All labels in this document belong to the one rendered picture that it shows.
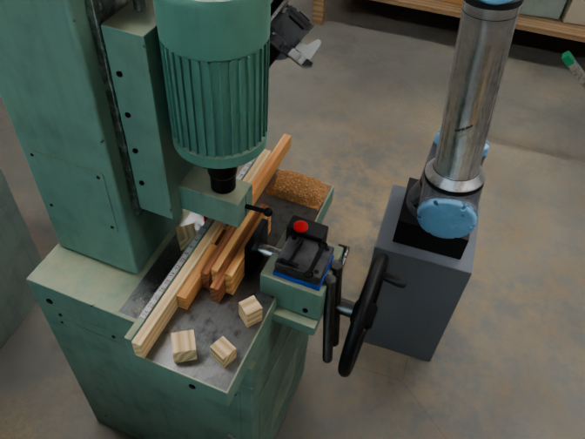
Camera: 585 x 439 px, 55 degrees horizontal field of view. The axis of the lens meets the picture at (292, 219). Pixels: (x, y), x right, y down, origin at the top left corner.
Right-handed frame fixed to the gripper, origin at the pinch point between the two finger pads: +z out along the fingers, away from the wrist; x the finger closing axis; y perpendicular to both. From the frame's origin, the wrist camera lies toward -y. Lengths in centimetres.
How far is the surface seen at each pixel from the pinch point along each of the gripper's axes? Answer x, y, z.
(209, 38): -7.5, -8.0, 22.0
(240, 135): 5.3, -16.7, 11.0
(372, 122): 65, 14, -198
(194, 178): 4.9, -31.7, -8.1
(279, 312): 36, -41, -3
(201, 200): 8.7, -33.8, -5.9
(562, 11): 119, 143, -246
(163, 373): 23, -61, 9
